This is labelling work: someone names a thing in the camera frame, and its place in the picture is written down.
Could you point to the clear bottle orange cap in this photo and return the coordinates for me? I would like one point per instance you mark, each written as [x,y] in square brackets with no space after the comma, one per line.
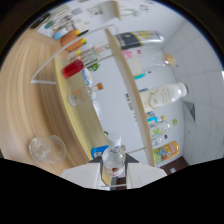
[80,95]

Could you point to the clear glass with ice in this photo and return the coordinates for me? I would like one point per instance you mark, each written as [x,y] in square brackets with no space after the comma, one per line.
[46,150]

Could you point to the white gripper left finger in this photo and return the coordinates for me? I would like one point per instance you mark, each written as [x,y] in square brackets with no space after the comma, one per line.
[83,175]

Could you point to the small clear bottle blue cap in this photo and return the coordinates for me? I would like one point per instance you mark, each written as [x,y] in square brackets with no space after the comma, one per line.
[159,140]

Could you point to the yellow printed drink can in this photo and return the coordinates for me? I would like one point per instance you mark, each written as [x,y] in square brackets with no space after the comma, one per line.
[166,152]

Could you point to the blue liquid bottle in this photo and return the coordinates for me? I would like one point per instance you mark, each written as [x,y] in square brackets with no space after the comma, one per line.
[97,151]

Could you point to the wooden wall shelf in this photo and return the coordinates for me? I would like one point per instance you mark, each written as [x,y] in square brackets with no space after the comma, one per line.
[111,10]

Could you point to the large white milk bottle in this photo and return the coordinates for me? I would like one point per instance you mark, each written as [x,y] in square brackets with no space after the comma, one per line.
[161,96]

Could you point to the small pink bottle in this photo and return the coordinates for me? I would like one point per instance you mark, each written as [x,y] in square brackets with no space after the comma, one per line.
[128,54]

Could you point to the small red liquid bottle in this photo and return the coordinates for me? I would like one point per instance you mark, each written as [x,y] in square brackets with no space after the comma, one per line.
[73,68]

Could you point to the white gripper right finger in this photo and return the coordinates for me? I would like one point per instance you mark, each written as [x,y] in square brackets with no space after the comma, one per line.
[143,175]

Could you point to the white wood two-tier shelf rack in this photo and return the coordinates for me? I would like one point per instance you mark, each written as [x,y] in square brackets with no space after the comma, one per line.
[131,93]

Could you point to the small teal bottle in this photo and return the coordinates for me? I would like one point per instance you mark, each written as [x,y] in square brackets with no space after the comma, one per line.
[141,75]

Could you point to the clear bottle green cap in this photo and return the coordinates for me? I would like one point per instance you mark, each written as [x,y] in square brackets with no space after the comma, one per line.
[160,128]

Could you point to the green potted plant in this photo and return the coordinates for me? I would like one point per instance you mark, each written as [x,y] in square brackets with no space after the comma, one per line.
[94,67]

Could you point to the clear bottle red label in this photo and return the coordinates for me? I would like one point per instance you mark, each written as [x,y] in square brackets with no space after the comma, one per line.
[114,160]

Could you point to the white bottle blue base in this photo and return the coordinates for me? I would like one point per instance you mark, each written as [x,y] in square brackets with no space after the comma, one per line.
[60,34]

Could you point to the brown door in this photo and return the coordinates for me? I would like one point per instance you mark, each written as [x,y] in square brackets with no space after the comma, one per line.
[173,165]

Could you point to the small light blue bottle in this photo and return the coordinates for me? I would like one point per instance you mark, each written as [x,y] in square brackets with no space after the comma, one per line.
[152,118]

